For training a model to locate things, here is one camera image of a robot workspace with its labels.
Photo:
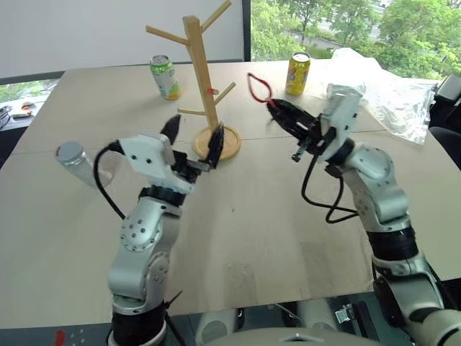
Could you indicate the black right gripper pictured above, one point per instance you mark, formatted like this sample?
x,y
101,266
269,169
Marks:
x,y
316,135

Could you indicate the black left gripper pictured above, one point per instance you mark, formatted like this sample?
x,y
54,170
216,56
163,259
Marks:
x,y
185,167

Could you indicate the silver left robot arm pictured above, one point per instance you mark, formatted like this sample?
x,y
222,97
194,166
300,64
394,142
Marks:
x,y
144,252

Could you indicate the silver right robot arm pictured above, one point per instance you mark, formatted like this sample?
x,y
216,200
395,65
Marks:
x,y
381,187

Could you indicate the wooden tree stand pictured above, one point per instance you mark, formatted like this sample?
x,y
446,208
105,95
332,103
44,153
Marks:
x,y
196,54

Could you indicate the yellow drink can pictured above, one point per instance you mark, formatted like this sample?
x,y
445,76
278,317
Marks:
x,y
297,74

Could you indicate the small red loop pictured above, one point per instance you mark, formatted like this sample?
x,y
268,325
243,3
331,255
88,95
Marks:
x,y
214,91

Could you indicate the green drink can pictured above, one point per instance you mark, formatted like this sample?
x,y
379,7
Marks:
x,y
165,77

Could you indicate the clear plastic bag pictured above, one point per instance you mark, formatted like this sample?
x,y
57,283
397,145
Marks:
x,y
392,90

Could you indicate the silver cylinder can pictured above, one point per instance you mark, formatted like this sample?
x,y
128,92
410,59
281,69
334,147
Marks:
x,y
77,160

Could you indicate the black office chair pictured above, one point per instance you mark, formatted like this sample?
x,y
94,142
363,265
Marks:
x,y
448,90

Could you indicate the white and orange small device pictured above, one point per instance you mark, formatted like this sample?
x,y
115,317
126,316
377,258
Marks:
x,y
22,111

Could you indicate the grey robot torso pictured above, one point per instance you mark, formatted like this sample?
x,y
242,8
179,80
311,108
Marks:
x,y
309,333

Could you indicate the red sticker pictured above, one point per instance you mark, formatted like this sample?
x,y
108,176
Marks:
x,y
59,337

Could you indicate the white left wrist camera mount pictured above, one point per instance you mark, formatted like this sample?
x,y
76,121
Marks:
x,y
146,156

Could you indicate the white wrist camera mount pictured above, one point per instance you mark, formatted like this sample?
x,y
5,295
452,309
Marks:
x,y
146,156
345,110

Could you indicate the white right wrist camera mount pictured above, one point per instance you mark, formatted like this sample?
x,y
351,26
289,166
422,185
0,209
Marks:
x,y
345,110

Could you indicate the black window frame post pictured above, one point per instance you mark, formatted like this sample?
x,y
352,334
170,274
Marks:
x,y
246,29

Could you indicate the small metal bracket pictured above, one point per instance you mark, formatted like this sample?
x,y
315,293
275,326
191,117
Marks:
x,y
343,313

